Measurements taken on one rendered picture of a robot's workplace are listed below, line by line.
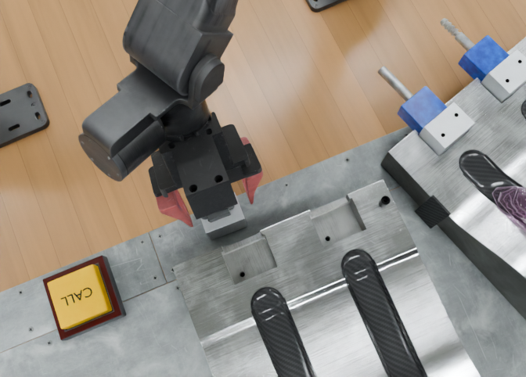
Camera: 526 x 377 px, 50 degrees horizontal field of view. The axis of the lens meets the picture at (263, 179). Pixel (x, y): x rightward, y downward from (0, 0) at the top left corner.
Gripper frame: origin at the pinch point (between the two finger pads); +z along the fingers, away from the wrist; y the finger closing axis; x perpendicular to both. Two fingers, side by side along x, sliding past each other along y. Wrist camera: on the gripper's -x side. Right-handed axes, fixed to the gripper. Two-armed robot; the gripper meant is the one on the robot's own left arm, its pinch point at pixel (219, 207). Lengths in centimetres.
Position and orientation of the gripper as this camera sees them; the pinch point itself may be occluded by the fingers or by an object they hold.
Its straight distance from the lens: 69.2
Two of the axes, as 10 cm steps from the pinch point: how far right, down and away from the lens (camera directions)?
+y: 9.3, -3.5, 0.7
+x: -3.0, -6.5, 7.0
